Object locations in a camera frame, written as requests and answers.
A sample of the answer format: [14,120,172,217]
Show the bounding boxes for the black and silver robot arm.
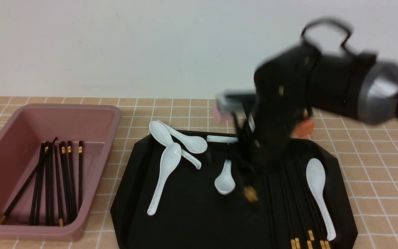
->
[241,45,398,169]

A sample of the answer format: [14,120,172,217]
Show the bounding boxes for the pink translucent cube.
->
[213,104,237,123]

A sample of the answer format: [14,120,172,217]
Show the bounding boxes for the pink plastic bin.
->
[0,104,121,241]

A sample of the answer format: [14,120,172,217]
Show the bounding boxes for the black plastic tray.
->
[110,135,358,249]

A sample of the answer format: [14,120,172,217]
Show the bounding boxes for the black chopstick in bin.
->
[53,146,64,227]
[29,142,48,225]
[45,143,54,226]

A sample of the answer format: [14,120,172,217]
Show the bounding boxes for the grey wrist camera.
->
[215,91,257,113]

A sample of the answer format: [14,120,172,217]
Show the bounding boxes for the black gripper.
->
[240,45,324,170]

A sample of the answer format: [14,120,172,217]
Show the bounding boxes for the black chopstick lying diagonal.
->
[0,149,50,225]

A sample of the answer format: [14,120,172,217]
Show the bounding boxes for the orange cube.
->
[293,118,315,138]

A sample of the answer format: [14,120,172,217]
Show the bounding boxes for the black cable loop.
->
[301,18,354,52]

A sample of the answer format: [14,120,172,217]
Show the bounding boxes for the white ceramic spoon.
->
[305,158,337,241]
[149,120,202,170]
[206,135,238,144]
[157,120,208,154]
[147,143,182,216]
[214,160,236,195]

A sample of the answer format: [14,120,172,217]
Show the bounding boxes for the black chopstick gold band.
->
[67,140,77,221]
[78,141,84,210]
[59,141,73,225]

